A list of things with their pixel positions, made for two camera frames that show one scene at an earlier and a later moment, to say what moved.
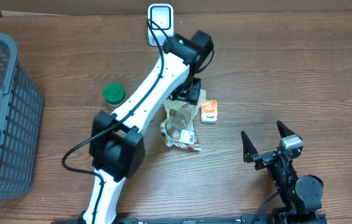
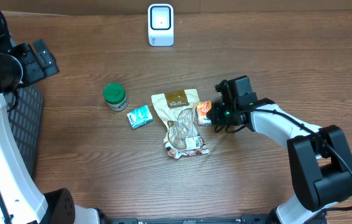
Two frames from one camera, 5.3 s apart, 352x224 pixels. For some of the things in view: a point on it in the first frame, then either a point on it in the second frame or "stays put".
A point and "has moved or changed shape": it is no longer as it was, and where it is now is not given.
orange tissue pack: x=209 y=111 has moved or changed shape
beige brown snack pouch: x=178 y=129 has moved or changed shape
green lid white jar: x=114 y=94 stays put
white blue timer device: x=162 y=15 stays put
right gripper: x=264 y=159 → x=216 y=110
